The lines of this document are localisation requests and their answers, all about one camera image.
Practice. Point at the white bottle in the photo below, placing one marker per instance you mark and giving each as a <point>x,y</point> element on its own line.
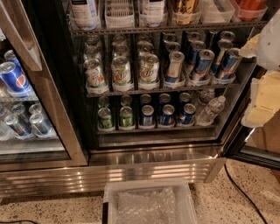
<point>84,13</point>
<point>152,12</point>

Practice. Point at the right red bull can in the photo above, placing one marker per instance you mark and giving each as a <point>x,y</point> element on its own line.
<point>229,64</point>

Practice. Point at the blue pepsi can middle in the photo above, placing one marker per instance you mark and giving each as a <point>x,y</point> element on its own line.
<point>167,115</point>

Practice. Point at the front right 7up can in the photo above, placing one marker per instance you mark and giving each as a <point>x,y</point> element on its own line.
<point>149,66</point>

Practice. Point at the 7up can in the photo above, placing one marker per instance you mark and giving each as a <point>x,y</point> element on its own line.
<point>94,73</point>
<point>121,70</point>
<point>149,66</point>

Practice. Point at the green can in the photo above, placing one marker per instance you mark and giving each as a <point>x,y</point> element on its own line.
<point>126,117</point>
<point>105,118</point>

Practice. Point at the silver can behind glass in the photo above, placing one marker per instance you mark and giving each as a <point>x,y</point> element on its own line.
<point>39,122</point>

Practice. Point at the green can front left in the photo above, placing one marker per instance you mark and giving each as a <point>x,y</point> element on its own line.
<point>105,118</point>

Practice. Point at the front water bottle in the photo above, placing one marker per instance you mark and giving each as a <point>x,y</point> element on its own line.
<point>211,110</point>

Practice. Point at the bubble wrap sheet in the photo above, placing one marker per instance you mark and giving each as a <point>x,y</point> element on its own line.
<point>156,206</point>

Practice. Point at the green can front right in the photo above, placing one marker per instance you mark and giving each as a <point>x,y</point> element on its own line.
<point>126,117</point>

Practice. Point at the white bottle top middle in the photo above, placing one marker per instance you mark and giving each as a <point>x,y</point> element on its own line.
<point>152,12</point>

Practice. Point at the white red bull can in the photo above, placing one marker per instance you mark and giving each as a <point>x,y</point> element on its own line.
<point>174,69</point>

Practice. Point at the empty white basket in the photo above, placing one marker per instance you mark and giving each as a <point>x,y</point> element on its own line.
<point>119,14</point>

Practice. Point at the blue pepsi can left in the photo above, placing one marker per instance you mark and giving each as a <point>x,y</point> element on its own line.
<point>147,115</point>

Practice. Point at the left glass fridge door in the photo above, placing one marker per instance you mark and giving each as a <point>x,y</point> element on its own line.
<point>36,37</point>

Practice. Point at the blue pepsi can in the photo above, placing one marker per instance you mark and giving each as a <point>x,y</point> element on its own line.
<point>147,115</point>
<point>186,114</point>
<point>167,115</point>

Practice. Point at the open right fridge door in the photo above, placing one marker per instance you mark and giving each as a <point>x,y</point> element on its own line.
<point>256,146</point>

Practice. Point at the clear plastic bin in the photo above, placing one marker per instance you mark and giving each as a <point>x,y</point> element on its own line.
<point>184,201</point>

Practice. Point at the gold black can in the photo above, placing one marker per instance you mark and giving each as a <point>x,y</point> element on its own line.
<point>185,12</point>

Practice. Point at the front left 7up can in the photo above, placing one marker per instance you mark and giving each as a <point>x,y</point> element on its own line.
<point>94,73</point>

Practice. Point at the front middle 7up can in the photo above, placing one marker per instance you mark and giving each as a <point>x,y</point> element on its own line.
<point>121,70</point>

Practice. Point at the blue pepsi can right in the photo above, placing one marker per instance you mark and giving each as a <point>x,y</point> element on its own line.
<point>186,114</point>

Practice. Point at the large pepsi can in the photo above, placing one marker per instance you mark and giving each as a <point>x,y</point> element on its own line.
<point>13,76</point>

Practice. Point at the blue can behind glass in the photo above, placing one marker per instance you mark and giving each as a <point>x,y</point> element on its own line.
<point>14,122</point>

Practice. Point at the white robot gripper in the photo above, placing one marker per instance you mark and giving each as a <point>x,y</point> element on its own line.
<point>270,46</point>

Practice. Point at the white bottle top left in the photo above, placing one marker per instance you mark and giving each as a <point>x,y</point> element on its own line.
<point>84,13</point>

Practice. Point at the blue red bull can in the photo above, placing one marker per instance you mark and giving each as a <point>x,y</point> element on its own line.
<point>202,66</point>

